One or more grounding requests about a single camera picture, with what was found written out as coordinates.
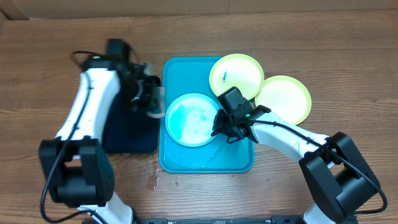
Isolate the yellow-green plate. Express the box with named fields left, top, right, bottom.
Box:
left=254, top=75, right=312, bottom=125
left=209, top=54, right=264, bottom=100

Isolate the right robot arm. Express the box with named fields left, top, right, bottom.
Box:
left=212, top=86, right=387, bottom=223

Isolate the light blue plate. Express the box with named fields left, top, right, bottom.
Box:
left=165, top=93, right=219, bottom=147

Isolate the teal plastic serving tray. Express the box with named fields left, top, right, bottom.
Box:
left=159, top=57, right=254, bottom=173

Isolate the black plastic tray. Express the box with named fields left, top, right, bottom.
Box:
left=102, top=89, right=160, bottom=154

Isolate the green and tan sponge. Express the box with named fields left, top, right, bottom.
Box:
left=147, top=87, right=165, bottom=119

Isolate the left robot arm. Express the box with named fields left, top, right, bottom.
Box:
left=39, top=39, right=165, bottom=223

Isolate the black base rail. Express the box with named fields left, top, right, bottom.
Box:
left=132, top=215, right=305, bottom=224

